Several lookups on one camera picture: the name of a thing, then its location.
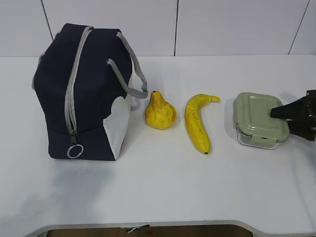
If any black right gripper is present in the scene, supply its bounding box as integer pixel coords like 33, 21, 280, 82
270, 89, 316, 141

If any glass container with green lid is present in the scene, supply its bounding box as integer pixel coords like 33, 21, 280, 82
233, 92, 290, 149

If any yellow banana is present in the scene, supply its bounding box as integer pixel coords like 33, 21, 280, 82
184, 94, 220, 155

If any yellow pear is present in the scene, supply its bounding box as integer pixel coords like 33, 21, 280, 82
145, 90, 177, 130

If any navy blue insulated lunch bag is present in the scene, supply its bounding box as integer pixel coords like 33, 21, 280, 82
32, 23, 148, 161

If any torn tape on table edge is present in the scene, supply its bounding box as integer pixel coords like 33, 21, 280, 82
120, 224, 150, 233

